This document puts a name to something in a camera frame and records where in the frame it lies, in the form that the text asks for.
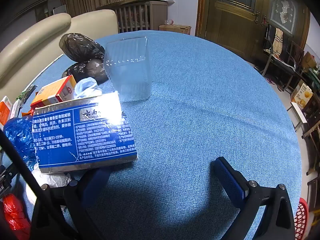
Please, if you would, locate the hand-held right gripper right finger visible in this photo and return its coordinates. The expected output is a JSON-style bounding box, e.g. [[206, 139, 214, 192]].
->
[[212, 156, 297, 240]]

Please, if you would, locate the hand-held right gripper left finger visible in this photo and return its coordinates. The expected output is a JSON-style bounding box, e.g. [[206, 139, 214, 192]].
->
[[30, 167, 118, 240]]

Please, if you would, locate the red plastic bag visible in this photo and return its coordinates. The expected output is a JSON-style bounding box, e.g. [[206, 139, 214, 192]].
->
[[2, 194, 32, 232]]

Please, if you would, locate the white plastic bag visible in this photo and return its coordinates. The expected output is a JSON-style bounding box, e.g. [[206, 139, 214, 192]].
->
[[26, 164, 73, 205]]

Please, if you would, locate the blue plastic bag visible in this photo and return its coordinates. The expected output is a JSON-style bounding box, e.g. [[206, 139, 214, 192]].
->
[[4, 116, 39, 172]]

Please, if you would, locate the blue printed carton box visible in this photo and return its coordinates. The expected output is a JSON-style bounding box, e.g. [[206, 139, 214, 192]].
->
[[32, 92, 138, 174]]

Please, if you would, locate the orange snack wrapper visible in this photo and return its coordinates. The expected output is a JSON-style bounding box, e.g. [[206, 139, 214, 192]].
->
[[21, 102, 44, 117]]

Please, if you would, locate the red plastic basket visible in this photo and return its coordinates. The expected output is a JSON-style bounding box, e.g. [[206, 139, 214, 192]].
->
[[294, 197, 310, 240]]

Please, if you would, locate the light blue bag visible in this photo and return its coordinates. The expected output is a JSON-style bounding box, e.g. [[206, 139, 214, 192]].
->
[[74, 78, 103, 99]]

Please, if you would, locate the orange and white box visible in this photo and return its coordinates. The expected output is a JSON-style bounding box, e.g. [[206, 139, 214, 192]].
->
[[30, 75, 77, 108]]

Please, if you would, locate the clear plastic container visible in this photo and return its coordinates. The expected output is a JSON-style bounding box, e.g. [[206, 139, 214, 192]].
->
[[104, 37, 152, 103]]

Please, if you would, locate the small black plastic bag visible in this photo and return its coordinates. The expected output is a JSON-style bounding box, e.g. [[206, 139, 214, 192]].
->
[[62, 59, 109, 85]]

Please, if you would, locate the large black plastic bag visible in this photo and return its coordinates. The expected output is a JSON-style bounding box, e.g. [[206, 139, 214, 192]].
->
[[59, 33, 106, 63]]

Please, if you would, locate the orange tissue pack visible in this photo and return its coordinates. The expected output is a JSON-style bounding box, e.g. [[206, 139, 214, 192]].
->
[[0, 95, 13, 128]]

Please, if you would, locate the white printed packet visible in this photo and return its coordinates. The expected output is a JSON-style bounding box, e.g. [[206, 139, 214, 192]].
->
[[10, 99, 23, 118]]

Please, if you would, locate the blue tablecloth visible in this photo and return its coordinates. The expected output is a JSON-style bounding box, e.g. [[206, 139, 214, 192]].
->
[[0, 30, 304, 240]]

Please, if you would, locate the dark green packet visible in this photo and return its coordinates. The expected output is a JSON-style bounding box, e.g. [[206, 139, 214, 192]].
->
[[17, 84, 38, 105]]

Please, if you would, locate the small white stool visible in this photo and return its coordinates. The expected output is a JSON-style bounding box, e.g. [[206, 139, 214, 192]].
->
[[287, 102, 308, 132]]

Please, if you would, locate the yellow printed carton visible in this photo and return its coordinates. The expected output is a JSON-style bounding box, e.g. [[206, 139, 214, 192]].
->
[[291, 82, 313, 110]]

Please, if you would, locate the black metal chair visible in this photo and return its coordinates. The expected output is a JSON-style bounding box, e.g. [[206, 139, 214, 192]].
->
[[261, 24, 304, 92]]

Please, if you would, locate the beige leather sofa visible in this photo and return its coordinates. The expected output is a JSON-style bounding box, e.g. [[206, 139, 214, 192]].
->
[[0, 9, 119, 98]]

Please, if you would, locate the brown open cardboard box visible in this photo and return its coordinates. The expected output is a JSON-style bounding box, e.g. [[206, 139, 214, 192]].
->
[[302, 52, 317, 69]]

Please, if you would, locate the striped scarf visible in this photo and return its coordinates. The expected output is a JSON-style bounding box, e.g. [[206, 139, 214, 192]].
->
[[271, 27, 284, 54]]

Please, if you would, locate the wooden double door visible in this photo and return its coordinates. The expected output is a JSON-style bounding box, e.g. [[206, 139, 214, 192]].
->
[[195, 0, 312, 63]]

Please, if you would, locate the wooden slatted crib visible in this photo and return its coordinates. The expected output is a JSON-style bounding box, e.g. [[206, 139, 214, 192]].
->
[[96, 0, 168, 33]]

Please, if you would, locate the white board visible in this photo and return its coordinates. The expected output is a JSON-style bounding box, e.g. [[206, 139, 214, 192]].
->
[[52, 4, 67, 15]]

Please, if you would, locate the black cable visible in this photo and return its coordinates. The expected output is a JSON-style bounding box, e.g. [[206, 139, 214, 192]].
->
[[0, 129, 45, 202]]

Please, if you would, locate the dark framed wall picture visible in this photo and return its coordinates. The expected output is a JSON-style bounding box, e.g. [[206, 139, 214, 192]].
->
[[34, 1, 49, 23]]

